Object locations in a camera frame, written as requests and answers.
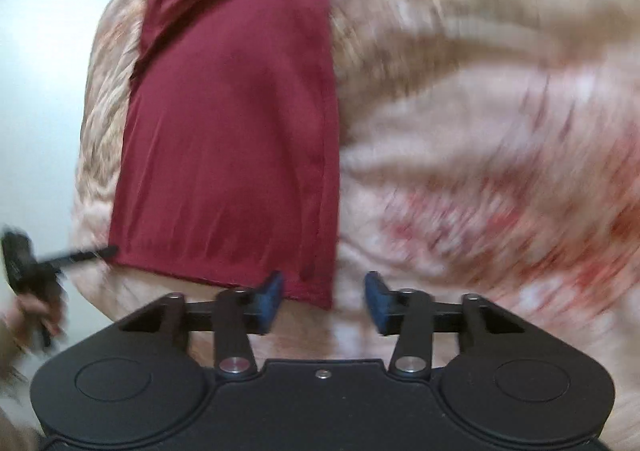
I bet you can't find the maroon red garment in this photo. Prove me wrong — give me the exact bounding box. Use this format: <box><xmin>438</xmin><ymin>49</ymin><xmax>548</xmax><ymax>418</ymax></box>
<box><xmin>110</xmin><ymin>0</ymin><xmax>340</xmax><ymax>308</ymax></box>

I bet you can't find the person's left hand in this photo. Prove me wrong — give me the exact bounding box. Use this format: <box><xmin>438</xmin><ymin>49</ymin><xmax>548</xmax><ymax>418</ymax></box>
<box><xmin>1</xmin><ymin>294</ymin><xmax>66</xmax><ymax>382</ymax></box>

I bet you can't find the floral beige bedspread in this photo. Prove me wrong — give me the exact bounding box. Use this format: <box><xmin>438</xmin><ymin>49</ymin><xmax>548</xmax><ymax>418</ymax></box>
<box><xmin>71</xmin><ymin>0</ymin><xmax>640</xmax><ymax>451</ymax></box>

